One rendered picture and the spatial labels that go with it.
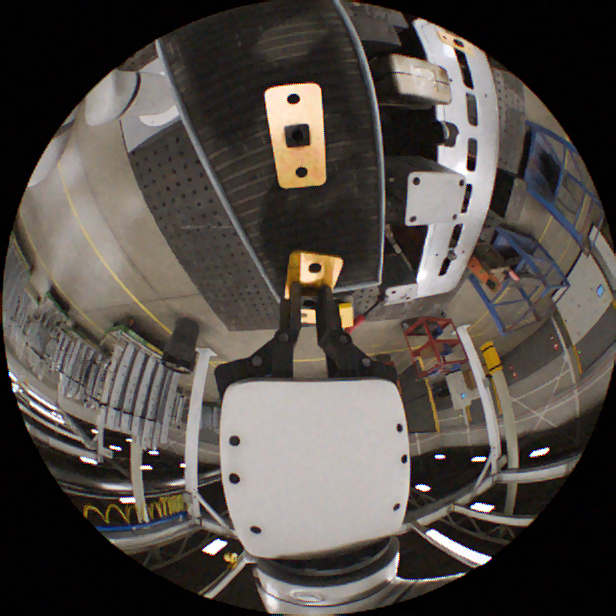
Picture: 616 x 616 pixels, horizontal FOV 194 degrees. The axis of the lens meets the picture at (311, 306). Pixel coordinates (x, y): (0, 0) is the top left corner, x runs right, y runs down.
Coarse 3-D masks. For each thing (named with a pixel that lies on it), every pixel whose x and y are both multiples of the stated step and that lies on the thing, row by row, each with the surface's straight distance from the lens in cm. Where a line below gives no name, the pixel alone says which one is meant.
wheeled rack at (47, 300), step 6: (48, 294) 594; (42, 300) 727; (48, 300) 626; (54, 300) 596; (48, 306) 705; (54, 306) 609; (54, 312) 696; (60, 312) 599; (66, 312) 610; (36, 318) 588; (60, 318) 694; (66, 318) 620; (42, 324) 589; (30, 330) 588; (48, 330) 591; (54, 330) 734; (54, 336) 593; (60, 336) 597; (30, 348) 588; (36, 354) 589; (54, 354) 593; (42, 360) 591
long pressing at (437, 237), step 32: (416, 32) 45; (448, 64) 45; (480, 64) 54; (480, 96) 49; (480, 128) 47; (448, 160) 41; (480, 160) 48; (480, 192) 50; (448, 224) 47; (480, 224) 55; (448, 256) 54; (448, 288) 67
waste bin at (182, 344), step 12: (180, 324) 287; (192, 324) 285; (180, 336) 275; (192, 336) 279; (168, 348) 274; (180, 348) 267; (192, 348) 276; (168, 360) 261; (180, 360) 260; (192, 360) 268; (180, 372) 303; (192, 372) 275
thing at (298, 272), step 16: (304, 256) 12; (320, 256) 12; (336, 256) 13; (288, 272) 13; (304, 272) 13; (320, 272) 13; (336, 272) 13; (288, 288) 14; (304, 288) 14; (320, 288) 15; (304, 304) 15; (304, 320) 18
